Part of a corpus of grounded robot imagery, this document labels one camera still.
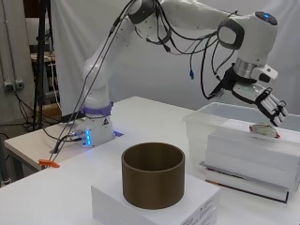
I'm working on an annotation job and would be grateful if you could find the grey wall conduit pipe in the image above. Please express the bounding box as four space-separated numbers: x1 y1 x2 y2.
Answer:
1 0 17 83

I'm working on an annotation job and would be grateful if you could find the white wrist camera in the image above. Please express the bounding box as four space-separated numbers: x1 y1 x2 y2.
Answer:
252 63 279 84

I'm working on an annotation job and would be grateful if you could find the orange clamp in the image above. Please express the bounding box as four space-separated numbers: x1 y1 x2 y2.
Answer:
37 158 61 170

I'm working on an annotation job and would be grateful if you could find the brown round tub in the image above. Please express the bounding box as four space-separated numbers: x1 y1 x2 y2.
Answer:
121 142 187 211

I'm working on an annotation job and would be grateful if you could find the white book with black cover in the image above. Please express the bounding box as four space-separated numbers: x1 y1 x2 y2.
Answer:
200 160 291 204

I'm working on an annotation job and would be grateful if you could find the white hanging sheet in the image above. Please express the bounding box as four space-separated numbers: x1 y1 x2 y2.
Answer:
50 0 300 117

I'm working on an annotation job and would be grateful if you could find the brown cardboard box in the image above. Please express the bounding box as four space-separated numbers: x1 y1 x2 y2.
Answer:
38 102 62 120

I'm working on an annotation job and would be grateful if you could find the clear plastic storage box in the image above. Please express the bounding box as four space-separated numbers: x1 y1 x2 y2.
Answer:
183 101 300 167

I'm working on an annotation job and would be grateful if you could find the white flat box stand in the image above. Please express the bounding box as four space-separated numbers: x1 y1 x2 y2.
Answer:
90 168 221 225

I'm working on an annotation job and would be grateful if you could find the black tripod stand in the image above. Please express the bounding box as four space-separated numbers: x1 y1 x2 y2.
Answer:
32 0 53 131

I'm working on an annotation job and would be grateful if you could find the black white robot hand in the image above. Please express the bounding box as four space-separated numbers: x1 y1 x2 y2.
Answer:
214 66 290 128

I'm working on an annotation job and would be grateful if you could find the grey electrical junction box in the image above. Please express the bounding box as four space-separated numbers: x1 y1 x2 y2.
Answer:
3 79 25 93

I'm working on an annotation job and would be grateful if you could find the silver red foil packet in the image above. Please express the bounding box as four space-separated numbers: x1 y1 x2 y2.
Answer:
248 123 281 141

